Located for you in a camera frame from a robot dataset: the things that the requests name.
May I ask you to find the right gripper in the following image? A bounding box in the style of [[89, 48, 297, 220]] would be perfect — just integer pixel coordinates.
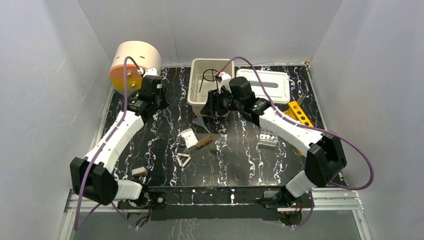
[[199, 87, 243, 119]]

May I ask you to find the clear plastic funnel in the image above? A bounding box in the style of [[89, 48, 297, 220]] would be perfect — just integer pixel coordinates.
[[192, 116, 206, 128]]

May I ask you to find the white paper tag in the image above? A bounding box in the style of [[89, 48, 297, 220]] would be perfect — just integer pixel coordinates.
[[179, 128, 198, 149]]

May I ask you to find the white clay triangle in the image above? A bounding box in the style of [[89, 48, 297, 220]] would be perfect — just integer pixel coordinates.
[[176, 153, 192, 168]]

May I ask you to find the clear acrylic tube rack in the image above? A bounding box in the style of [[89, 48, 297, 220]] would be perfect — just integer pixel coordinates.
[[258, 128, 278, 147]]

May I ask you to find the yellow test tube rack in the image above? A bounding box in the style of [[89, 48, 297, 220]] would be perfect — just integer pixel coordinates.
[[284, 100, 316, 157]]

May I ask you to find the clear glass test tube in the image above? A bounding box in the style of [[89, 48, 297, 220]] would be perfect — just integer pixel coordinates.
[[296, 93, 307, 106]]

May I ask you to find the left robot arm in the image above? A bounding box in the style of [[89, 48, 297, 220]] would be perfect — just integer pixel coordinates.
[[70, 75, 168, 208]]

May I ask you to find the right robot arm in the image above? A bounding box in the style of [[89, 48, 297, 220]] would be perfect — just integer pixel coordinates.
[[200, 77, 347, 207]]

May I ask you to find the beige plastic bin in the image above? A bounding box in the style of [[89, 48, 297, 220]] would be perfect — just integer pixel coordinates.
[[187, 58, 229, 116]]

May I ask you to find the round beige drawer cabinet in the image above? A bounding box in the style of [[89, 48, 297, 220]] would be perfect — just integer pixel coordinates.
[[108, 40, 162, 96]]

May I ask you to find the small beige stopper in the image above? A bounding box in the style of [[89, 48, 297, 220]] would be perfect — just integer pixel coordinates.
[[131, 167, 148, 177]]

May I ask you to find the white bin lid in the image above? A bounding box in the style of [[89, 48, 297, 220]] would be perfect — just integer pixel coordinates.
[[236, 69, 291, 104]]

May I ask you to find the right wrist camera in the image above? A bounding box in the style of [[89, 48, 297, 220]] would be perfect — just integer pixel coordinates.
[[215, 71, 232, 93]]

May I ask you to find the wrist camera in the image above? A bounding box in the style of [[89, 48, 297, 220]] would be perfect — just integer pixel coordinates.
[[215, 71, 232, 93], [137, 67, 160, 78]]

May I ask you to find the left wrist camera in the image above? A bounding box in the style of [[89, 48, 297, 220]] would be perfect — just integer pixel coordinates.
[[137, 67, 160, 78]]

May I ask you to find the black base frame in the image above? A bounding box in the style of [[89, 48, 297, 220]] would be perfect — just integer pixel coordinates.
[[117, 186, 314, 227]]

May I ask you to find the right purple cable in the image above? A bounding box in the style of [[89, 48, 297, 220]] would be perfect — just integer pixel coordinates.
[[216, 56, 375, 229]]

